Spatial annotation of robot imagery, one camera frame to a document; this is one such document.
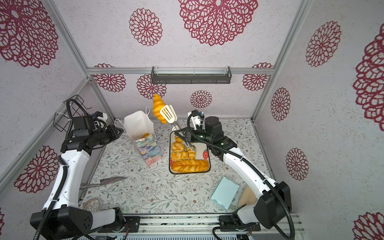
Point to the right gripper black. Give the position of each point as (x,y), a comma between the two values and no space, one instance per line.
(190,135)

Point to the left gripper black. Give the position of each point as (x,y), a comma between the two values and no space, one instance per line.
(113,130)

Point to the metal tongs with white tips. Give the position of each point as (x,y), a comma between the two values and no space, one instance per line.
(170,116)

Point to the floral paper bag white interior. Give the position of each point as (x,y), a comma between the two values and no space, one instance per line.
(135,126)

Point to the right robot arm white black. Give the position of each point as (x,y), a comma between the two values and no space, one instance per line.
(273,206)

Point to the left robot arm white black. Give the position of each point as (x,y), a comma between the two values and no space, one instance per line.
(61,217)

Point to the bread roll centre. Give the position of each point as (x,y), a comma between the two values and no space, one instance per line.
(191,153)

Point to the small bread roll back middle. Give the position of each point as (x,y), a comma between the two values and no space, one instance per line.
(178,139)

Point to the knotted bread left middle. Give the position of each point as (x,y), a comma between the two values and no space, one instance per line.
(177,147)

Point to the flaky pastry bread left front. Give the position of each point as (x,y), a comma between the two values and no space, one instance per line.
(177,156)

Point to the long braided bread loaf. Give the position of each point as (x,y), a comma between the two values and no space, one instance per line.
(190,166)

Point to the white tray with black rim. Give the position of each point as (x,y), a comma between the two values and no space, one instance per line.
(202,153)

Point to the grey knife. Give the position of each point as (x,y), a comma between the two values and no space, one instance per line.
(103,182)

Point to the mint green box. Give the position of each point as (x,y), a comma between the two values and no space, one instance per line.
(224,193)

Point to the tape roll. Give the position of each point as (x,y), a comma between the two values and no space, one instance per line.
(93,205)

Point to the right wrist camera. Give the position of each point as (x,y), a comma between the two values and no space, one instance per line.
(197,120)

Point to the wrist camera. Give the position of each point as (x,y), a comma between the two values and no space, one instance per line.
(89,124)
(197,120)

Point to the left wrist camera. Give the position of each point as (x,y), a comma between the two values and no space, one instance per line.
(89,124)

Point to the black wire wall rack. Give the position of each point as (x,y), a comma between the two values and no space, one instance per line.
(62,120)

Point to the black wall shelf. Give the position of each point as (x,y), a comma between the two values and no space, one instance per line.
(192,76)

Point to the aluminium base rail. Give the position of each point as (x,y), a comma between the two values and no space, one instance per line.
(184,227)

